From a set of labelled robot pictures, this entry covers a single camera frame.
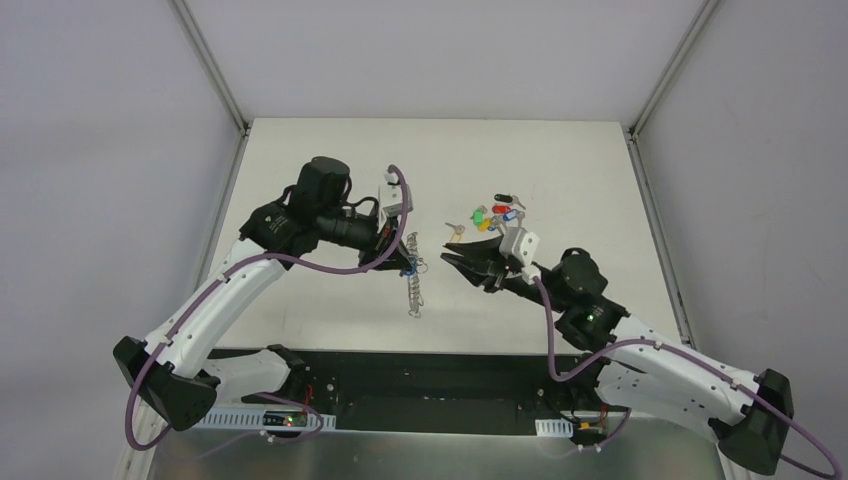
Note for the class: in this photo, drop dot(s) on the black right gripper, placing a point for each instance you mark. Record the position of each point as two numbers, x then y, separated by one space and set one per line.
495 270

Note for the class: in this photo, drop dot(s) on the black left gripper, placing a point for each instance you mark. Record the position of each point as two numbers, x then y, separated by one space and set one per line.
382 245

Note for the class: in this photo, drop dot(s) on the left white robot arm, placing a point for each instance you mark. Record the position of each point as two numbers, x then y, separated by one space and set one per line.
313 225

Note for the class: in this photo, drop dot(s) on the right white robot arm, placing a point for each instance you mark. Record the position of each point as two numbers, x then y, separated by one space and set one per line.
627 362

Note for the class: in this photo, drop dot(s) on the yellow capped key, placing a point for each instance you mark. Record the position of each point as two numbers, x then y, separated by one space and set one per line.
495 223

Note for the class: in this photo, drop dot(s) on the yellow tagged key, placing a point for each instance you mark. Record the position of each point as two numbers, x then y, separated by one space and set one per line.
458 231

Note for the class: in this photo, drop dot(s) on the green tagged key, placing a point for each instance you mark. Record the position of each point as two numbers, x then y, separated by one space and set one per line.
478 216

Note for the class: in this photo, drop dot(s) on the blue tagged key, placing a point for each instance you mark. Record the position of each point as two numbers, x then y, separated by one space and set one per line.
514 217

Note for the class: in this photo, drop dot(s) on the black tagged key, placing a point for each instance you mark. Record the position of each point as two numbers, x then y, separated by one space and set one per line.
513 201

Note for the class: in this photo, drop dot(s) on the left green circuit board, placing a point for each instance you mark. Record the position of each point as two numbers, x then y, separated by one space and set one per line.
286 419

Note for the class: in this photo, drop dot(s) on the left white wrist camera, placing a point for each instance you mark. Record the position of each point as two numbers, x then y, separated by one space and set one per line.
390 196

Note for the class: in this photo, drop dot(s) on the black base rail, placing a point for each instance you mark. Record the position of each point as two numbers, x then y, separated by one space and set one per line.
473 394

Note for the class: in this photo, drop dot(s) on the right white slotted bracket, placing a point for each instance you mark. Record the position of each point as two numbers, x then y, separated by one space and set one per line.
554 428

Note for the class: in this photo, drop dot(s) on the white slotted bracket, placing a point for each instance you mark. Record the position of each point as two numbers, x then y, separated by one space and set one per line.
554 428
258 418

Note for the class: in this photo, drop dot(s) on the left white slotted bracket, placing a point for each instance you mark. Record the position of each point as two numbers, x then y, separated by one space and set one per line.
258 418

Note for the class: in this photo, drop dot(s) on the right aluminium frame post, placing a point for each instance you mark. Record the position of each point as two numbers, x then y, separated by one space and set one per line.
695 29

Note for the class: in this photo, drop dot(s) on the aluminium frame post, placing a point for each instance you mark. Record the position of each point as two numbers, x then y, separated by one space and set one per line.
695 29
198 43

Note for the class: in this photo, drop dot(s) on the left aluminium frame post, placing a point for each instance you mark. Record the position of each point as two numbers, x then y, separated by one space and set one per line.
198 43

